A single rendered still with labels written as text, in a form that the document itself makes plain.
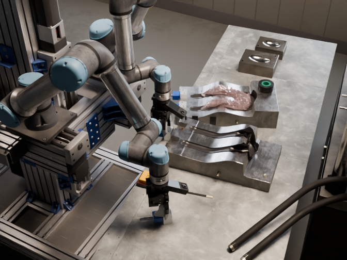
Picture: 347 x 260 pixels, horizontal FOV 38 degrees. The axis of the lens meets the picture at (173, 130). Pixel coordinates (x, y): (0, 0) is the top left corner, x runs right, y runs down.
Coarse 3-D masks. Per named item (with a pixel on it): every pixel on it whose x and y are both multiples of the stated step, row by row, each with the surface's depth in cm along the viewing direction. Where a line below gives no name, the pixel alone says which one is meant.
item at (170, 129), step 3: (168, 126) 246; (168, 129) 245; (171, 129) 245; (168, 132) 243; (171, 132) 244; (159, 135) 246; (162, 135) 246; (165, 135) 245; (168, 135) 244; (165, 138) 246; (168, 138) 245
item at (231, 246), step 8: (296, 192) 206; (288, 200) 204; (296, 200) 205; (280, 208) 202; (272, 216) 201; (256, 224) 200; (264, 224) 200; (248, 232) 198; (256, 232) 199; (240, 240) 197; (232, 248) 196
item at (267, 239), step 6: (288, 222) 199; (294, 222) 200; (282, 228) 198; (288, 228) 199; (270, 234) 197; (276, 234) 197; (264, 240) 195; (270, 240) 196; (258, 246) 194; (264, 246) 195; (252, 252) 193; (258, 252) 194; (240, 258) 193; (246, 258) 191
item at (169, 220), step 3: (156, 210) 208; (153, 213) 207; (171, 213) 205; (150, 216) 207; (153, 216) 206; (168, 216) 205; (171, 216) 205; (141, 219) 206; (144, 219) 206; (147, 219) 206; (153, 219) 205; (156, 219) 205; (159, 219) 205; (162, 219) 206; (168, 219) 206; (171, 219) 206; (156, 222) 206; (165, 222) 207; (168, 222) 207; (171, 222) 208
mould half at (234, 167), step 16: (208, 128) 240; (224, 128) 240; (240, 128) 234; (256, 128) 233; (176, 144) 231; (208, 144) 232; (224, 144) 229; (272, 144) 235; (176, 160) 229; (192, 160) 225; (208, 160) 224; (224, 160) 218; (240, 160) 217; (256, 160) 227; (272, 160) 227; (224, 176) 224; (240, 176) 221; (256, 176) 220; (272, 176) 220
